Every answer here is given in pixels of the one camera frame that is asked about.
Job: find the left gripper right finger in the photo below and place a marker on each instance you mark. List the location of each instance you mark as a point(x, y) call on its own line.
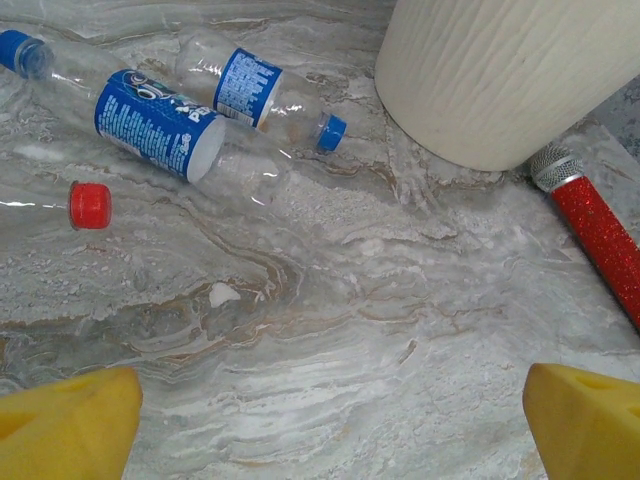
point(590, 430)

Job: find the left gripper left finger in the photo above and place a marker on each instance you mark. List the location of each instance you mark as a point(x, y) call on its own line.
point(65, 430)

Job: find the red glitter microphone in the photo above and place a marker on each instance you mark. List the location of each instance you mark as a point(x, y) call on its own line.
point(595, 225)

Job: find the red label cola bottle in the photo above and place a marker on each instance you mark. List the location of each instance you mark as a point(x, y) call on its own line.
point(90, 205)

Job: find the blue label Pepsi bottle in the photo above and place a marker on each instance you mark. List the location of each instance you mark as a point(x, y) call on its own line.
point(155, 135)

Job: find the cream waste bin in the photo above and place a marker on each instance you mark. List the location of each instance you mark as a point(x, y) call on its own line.
point(500, 75)

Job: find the small blue label bottle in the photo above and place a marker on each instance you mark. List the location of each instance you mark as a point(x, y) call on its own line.
point(247, 85)

